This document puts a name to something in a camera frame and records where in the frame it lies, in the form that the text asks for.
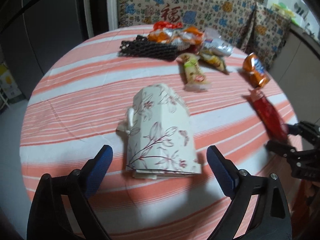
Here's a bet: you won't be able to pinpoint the red snack wrapper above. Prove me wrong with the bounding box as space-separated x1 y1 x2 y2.
245 88 289 142

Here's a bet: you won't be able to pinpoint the orange Fanta snack bag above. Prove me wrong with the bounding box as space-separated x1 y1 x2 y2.
242 53 270 88

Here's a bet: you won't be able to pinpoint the yellow green bread wrapper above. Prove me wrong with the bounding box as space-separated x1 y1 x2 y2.
176 53 210 93

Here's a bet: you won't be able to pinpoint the gold foil wrapper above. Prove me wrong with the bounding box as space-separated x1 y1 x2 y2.
200 53 229 75

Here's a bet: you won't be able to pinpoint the black foam net sleeve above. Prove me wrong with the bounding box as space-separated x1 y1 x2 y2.
118 35 178 61

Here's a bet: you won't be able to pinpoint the silver white snack wrapper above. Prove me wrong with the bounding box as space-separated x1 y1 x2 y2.
202 28 234 57

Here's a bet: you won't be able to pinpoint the orange white plastic bag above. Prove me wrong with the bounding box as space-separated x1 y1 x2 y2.
148 26 204 50

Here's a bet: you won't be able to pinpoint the red plastic bag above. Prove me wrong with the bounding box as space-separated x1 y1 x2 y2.
153 21 183 30

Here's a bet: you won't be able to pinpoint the white kitchen cabinets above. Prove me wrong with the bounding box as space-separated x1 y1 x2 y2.
270 25 319 124

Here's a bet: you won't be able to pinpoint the striped orange white tablecloth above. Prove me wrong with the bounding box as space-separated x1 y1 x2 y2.
20 25 300 239

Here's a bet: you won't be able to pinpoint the patterned fu character blanket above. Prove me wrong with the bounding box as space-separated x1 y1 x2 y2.
118 0 291 68

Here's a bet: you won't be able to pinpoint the yellow cardboard box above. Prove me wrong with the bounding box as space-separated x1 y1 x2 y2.
0 63 22 99

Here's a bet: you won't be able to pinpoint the yellow green cups set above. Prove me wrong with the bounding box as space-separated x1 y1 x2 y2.
271 3 296 19

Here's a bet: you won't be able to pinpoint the dark grey refrigerator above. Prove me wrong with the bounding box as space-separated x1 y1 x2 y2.
1 0 88 99

